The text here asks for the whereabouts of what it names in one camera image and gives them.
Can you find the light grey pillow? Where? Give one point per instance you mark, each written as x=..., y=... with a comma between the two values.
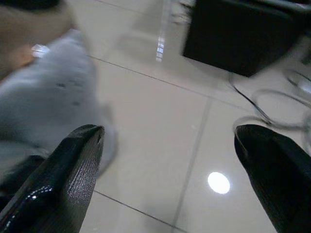
x=46, y=97

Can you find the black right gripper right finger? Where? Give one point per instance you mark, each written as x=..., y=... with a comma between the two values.
x=279, y=174

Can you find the black box cabinet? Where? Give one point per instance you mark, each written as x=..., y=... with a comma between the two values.
x=238, y=34

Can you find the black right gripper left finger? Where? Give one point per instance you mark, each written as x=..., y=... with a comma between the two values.
x=60, y=174

